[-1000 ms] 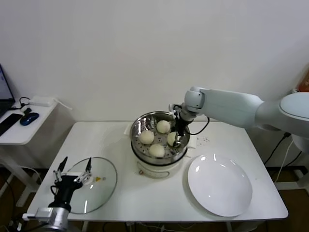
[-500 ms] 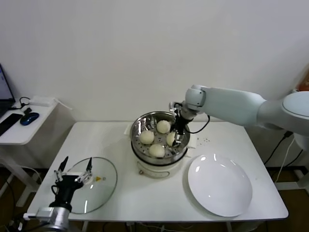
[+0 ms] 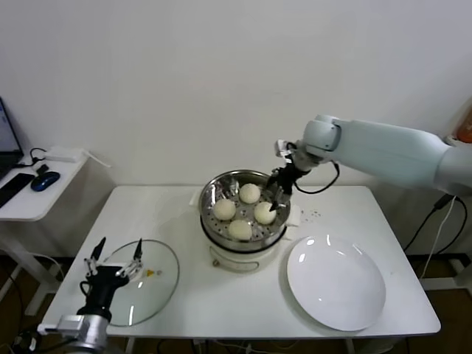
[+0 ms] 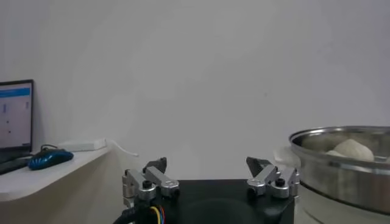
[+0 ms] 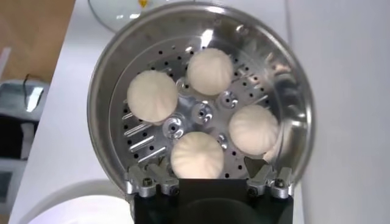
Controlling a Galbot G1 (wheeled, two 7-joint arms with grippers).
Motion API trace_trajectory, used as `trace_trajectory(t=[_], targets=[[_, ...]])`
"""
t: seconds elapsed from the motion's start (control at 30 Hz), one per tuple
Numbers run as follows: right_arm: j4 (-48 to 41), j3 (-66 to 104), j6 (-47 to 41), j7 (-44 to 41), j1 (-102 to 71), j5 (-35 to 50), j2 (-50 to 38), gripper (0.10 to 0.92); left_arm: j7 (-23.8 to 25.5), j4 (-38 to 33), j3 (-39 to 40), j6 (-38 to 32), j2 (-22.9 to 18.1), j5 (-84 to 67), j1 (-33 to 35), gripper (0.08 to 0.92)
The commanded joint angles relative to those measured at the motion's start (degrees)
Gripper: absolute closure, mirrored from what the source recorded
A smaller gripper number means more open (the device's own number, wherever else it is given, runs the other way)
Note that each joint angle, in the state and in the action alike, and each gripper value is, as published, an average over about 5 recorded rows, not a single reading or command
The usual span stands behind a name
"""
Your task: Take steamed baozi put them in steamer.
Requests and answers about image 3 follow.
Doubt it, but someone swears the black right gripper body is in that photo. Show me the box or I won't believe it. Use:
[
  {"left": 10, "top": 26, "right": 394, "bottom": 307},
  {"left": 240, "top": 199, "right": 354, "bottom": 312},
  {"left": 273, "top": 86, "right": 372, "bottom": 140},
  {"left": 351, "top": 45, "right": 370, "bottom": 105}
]
[{"left": 274, "top": 164, "right": 303, "bottom": 195}]

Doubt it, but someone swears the white side desk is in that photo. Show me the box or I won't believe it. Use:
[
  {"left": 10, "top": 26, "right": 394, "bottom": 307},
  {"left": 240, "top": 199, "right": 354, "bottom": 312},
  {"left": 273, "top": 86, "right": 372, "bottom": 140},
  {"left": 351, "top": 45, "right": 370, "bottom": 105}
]
[{"left": 0, "top": 149, "right": 92, "bottom": 318}]

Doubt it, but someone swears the stainless steel steamer basket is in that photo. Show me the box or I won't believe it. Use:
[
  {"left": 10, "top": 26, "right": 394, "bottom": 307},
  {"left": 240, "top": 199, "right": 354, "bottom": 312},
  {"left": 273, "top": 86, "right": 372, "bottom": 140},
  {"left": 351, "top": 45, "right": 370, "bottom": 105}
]
[{"left": 188, "top": 169, "right": 302, "bottom": 255}]

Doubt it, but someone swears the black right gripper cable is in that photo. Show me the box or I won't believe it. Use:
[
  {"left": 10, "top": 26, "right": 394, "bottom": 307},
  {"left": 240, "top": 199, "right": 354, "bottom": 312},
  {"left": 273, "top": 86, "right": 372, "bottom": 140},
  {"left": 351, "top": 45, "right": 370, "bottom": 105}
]
[{"left": 293, "top": 162, "right": 340, "bottom": 195}]

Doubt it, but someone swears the white electric cooker base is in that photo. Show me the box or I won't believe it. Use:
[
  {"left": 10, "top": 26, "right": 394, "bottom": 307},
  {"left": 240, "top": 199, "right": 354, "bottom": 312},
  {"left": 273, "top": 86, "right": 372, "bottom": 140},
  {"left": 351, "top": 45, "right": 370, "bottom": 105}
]
[{"left": 198, "top": 217, "right": 298, "bottom": 274}]

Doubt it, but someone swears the orange plastic bag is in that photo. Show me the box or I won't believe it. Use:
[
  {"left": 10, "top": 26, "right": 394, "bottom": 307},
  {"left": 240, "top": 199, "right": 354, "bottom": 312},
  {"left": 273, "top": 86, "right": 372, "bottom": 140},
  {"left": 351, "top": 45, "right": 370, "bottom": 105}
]
[{"left": 452, "top": 96, "right": 472, "bottom": 144}]

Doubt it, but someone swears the large white plate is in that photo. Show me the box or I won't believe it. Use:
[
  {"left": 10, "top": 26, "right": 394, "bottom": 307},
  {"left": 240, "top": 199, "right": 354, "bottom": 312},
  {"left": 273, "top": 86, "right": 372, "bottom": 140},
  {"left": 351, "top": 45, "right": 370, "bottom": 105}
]
[{"left": 286, "top": 235, "right": 387, "bottom": 331}]

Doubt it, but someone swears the thin white cable stub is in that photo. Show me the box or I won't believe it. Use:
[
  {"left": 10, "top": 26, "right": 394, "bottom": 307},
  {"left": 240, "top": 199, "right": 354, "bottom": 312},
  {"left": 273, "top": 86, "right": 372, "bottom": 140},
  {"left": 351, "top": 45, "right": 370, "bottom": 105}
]
[{"left": 79, "top": 149, "right": 111, "bottom": 170}]

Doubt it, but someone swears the blue computer mouse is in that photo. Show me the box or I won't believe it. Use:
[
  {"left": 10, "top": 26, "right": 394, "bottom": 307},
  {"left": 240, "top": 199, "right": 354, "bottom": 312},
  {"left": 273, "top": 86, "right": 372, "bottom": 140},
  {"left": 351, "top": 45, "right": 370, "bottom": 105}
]
[{"left": 29, "top": 171, "right": 60, "bottom": 193}]

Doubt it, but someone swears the round glass pot lid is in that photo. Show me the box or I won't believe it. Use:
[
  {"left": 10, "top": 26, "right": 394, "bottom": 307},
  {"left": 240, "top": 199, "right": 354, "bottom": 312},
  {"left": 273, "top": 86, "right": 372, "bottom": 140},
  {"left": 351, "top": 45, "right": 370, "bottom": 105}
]
[{"left": 97, "top": 240, "right": 181, "bottom": 328}]

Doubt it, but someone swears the white shelf desk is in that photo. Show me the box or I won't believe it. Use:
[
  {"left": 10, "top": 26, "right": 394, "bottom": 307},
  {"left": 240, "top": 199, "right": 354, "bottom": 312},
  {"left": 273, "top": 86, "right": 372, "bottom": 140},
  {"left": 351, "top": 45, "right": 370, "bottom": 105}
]
[{"left": 420, "top": 135, "right": 472, "bottom": 292}]

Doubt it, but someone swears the black keyboard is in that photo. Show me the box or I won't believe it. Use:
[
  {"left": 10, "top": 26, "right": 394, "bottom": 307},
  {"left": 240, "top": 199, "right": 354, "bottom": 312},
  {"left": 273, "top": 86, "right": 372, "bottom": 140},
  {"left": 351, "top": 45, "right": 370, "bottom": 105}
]
[{"left": 0, "top": 173, "right": 34, "bottom": 209}]

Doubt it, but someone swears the black laptop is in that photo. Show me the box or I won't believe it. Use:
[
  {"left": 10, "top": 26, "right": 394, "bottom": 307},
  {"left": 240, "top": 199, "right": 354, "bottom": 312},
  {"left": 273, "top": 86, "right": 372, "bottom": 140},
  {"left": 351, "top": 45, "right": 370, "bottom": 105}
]
[{"left": 0, "top": 97, "right": 24, "bottom": 181}]

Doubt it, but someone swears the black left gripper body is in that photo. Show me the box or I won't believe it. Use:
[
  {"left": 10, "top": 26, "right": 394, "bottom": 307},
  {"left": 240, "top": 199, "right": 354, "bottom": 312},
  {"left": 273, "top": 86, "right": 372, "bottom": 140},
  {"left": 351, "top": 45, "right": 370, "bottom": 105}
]
[{"left": 75, "top": 265, "right": 131, "bottom": 316}]

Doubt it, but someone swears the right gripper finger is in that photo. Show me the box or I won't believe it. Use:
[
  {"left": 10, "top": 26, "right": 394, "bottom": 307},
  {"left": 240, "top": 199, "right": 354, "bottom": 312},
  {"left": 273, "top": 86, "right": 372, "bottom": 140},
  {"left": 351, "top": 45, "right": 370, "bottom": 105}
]
[
  {"left": 265, "top": 168, "right": 281, "bottom": 192},
  {"left": 268, "top": 187, "right": 292, "bottom": 214}
]

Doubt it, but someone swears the white steamed baozi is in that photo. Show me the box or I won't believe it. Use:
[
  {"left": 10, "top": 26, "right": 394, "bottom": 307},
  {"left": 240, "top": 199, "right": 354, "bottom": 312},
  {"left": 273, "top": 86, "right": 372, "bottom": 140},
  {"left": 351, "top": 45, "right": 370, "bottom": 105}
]
[
  {"left": 253, "top": 201, "right": 277, "bottom": 225},
  {"left": 213, "top": 198, "right": 237, "bottom": 221},
  {"left": 238, "top": 183, "right": 261, "bottom": 204},
  {"left": 227, "top": 218, "right": 253, "bottom": 241}
]

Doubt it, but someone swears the black looped desk cable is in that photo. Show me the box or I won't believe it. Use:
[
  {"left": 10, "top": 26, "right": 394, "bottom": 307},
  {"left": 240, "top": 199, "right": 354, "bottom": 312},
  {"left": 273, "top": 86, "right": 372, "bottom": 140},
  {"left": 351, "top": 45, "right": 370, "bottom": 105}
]
[{"left": 14, "top": 148, "right": 47, "bottom": 170}]

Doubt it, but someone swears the black cable with adapter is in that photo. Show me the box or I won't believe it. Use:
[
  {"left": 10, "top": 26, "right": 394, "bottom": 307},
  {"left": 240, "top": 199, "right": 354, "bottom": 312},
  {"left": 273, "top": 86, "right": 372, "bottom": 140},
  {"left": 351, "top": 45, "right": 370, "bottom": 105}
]
[{"left": 401, "top": 193, "right": 468, "bottom": 255}]

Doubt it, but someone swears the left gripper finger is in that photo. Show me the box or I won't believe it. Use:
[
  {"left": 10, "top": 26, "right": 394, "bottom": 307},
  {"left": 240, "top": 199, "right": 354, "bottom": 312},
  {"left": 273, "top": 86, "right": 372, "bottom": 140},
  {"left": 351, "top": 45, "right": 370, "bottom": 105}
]
[
  {"left": 116, "top": 238, "right": 145, "bottom": 278},
  {"left": 83, "top": 237, "right": 108, "bottom": 278}
]

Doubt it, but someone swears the white rectangular adapter box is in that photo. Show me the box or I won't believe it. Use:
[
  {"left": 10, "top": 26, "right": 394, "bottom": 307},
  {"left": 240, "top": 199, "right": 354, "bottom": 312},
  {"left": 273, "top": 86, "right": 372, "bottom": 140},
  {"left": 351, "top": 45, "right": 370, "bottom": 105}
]
[{"left": 43, "top": 146, "right": 83, "bottom": 164}]

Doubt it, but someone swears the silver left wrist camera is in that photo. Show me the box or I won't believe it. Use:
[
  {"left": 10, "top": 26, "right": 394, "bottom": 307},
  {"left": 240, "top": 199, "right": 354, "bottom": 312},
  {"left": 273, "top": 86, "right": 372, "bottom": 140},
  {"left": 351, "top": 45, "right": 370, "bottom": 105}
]
[{"left": 36, "top": 314, "right": 86, "bottom": 335}]

